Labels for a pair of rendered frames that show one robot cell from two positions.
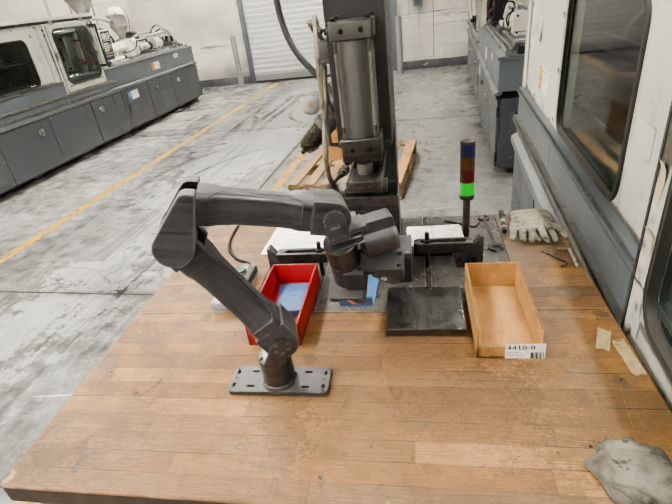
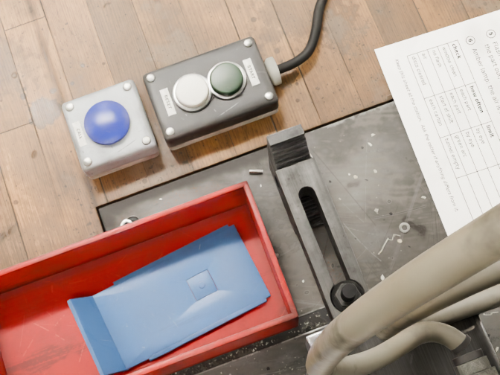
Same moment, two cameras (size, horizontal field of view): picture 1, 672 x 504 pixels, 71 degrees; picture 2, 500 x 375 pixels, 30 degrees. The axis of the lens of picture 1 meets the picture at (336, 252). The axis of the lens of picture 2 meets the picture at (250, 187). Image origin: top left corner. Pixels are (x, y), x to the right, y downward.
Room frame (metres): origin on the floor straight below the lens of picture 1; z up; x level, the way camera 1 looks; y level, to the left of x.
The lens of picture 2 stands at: (0.99, -0.03, 1.69)
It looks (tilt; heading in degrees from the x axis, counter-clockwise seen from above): 74 degrees down; 68
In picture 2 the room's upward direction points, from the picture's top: 10 degrees counter-clockwise
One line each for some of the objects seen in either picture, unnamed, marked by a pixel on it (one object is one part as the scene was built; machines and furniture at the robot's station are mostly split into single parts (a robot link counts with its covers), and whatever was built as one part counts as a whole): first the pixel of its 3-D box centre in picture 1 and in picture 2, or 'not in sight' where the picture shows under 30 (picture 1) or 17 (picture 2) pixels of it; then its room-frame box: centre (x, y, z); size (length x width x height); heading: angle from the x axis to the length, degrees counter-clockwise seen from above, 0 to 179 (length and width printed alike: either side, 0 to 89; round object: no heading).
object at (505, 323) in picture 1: (500, 307); not in sight; (0.80, -0.34, 0.93); 0.25 x 0.13 x 0.08; 168
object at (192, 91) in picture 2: not in sight; (193, 94); (1.07, 0.27, 0.93); 0.03 x 0.03 x 0.02
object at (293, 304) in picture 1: (290, 297); (170, 298); (0.97, 0.13, 0.92); 0.15 x 0.07 x 0.03; 175
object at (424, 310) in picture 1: (424, 310); not in sight; (0.86, -0.18, 0.91); 0.17 x 0.16 x 0.02; 78
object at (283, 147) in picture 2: (282, 261); (297, 181); (1.11, 0.15, 0.95); 0.06 x 0.03 x 0.09; 78
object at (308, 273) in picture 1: (285, 301); (132, 306); (0.94, 0.13, 0.93); 0.25 x 0.12 x 0.06; 168
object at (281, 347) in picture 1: (276, 339); not in sight; (0.70, 0.13, 1.00); 0.09 x 0.06 x 0.06; 6
